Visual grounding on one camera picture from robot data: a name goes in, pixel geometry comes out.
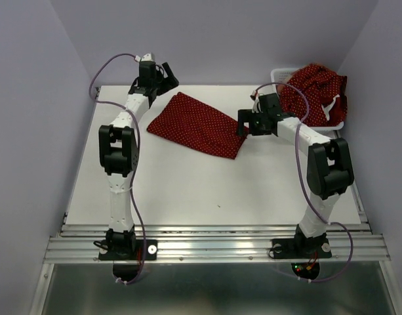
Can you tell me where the white plastic basket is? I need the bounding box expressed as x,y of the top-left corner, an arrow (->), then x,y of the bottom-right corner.
270,66 -> 346,133

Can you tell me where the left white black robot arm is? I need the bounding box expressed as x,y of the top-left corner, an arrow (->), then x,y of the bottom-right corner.
94,53 -> 179,261

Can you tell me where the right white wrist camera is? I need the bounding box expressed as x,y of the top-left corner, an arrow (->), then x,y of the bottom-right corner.
250,90 -> 262,113

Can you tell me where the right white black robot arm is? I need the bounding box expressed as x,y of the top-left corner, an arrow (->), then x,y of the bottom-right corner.
237,93 -> 354,260

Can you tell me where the red polka dot skirt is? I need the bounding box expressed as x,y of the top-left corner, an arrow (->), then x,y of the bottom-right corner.
147,92 -> 249,159
277,63 -> 349,127

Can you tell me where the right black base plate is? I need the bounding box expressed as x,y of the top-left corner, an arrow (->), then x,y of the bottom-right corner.
268,238 -> 332,260

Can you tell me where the aluminium rail frame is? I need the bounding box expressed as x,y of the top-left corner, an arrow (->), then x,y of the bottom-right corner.
30,188 -> 402,314

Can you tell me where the red white plaid skirt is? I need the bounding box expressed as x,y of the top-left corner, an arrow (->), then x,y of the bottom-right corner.
270,66 -> 305,94

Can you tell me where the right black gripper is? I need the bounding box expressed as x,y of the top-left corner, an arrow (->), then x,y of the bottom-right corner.
233,109 -> 270,137

